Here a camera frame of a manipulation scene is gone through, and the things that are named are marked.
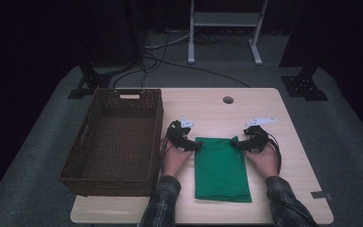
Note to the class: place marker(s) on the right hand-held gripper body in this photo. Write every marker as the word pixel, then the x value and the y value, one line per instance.
pixel 256 138

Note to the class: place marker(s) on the black stand with base plate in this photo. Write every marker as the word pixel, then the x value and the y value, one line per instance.
pixel 304 85
pixel 91 82

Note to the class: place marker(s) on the person's left hand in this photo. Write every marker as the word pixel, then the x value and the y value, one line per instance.
pixel 173 160

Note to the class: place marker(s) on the brown woven basket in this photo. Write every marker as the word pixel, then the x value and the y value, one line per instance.
pixel 123 132

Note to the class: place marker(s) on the grey tape strip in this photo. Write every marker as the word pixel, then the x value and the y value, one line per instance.
pixel 321 195

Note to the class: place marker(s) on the green dinosaur print t-shirt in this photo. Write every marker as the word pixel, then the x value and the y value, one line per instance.
pixel 222 170

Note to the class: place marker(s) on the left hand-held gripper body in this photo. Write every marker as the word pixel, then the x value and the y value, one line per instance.
pixel 178 135

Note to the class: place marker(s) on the person's right hand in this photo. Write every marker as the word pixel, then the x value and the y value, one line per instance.
pixel 264 162

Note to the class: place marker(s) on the white metal stand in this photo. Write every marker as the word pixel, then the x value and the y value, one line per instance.
pixel 225 19

